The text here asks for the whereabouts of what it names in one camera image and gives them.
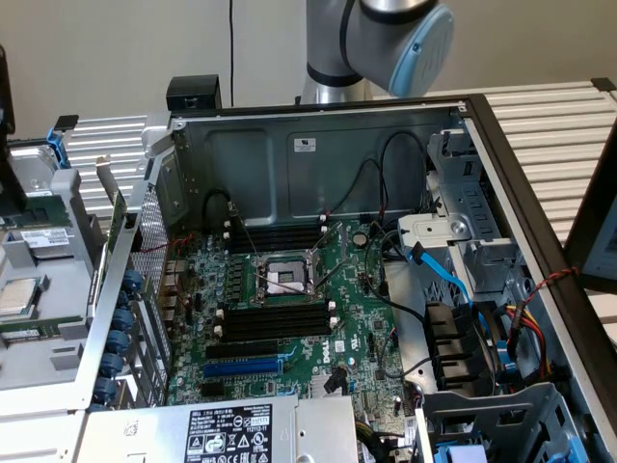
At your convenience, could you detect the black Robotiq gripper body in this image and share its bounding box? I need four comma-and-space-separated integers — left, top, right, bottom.
0, 45, 15, 139

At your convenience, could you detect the RAM slot with white latches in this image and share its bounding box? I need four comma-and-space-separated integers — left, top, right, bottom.
211, 318, 339, 344
214, 304, 338, 327
222, 226, 330, 248
222, 215, 330, 235

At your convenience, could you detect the grey parts rack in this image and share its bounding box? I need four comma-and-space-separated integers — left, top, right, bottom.
0, 134, 108, 421

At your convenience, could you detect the green graphics card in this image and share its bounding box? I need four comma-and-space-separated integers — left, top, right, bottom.
94, 154, 129, 271

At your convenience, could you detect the silver CPU chip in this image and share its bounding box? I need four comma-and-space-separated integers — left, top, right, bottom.
0, 278, 40, 322

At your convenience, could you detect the black rectangular box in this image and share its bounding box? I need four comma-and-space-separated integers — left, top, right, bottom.
166, 75, 224, 113

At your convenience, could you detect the open grey PC case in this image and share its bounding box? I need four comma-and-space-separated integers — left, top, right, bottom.
76, 94, 617, 463

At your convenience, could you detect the thin metal locking lever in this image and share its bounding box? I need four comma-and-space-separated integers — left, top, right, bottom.
227, 201, 261, 259
253, 267, 310, 295

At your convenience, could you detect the long black expansion slot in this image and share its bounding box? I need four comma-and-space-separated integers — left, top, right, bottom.
205, 339, 281, 361

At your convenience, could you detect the silver power supply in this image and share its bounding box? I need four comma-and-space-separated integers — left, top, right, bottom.
71, 393, 361, 463

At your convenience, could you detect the CPU socket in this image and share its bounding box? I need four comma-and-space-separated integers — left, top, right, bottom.
249, 253, 322, 306

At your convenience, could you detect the blue expansion slot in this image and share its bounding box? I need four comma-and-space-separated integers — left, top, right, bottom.
201, 360, 284, 381

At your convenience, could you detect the green motherboard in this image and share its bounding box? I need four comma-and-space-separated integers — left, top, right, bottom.
166, 219, 411, 416

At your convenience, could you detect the small silver heatsink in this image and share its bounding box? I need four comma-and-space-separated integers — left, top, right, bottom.
310, 373, 339, 395

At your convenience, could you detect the grey metal disk bay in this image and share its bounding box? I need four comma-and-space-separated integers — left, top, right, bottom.
397, 127, 524, 310

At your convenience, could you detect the black fan shroud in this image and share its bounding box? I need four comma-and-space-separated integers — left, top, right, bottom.
423, 301, 507, 395

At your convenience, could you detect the perforated grey disk bay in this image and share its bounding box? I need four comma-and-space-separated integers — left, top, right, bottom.
416, 383, 592, 463

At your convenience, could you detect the dark framed monitor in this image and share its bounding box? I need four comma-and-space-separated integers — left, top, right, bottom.
563, 139, 617, 293

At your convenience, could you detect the red-black twisted wire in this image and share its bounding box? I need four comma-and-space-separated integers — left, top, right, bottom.
128, 232, 200, 256
524, 266, 579, 303

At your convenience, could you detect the thin black wire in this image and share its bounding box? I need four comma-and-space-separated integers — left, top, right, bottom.
378, 130, 431, 214
327, 158, 387, 217
203, 190, 233, 229

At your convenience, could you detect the black hanging cable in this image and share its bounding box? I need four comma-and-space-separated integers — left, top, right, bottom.
228, 0, 236, 110

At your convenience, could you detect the thick black wire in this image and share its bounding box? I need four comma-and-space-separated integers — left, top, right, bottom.
385, 297, 439, 378

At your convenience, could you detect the blue flat wire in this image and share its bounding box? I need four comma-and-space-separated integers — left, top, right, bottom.
408, 243, 483, 319

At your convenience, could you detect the coloured power wire bundle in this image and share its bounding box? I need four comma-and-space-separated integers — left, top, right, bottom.
504, 298, 554, 383

